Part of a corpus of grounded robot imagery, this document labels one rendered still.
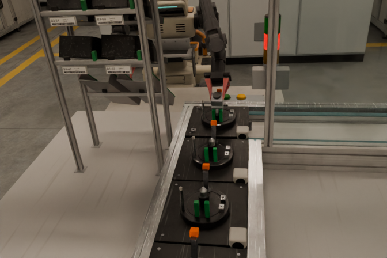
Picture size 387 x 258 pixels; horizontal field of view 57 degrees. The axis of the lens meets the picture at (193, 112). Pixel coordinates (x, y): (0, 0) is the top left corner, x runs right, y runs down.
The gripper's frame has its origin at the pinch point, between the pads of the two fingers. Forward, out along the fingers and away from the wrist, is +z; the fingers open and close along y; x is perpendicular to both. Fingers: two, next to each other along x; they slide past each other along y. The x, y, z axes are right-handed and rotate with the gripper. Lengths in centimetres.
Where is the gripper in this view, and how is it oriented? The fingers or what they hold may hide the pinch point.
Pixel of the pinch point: (216, 97)
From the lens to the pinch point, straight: 137.8
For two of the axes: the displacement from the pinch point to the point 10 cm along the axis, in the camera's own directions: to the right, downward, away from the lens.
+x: 1.6, 2.9, 9.4
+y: 9.9, 0.0, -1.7
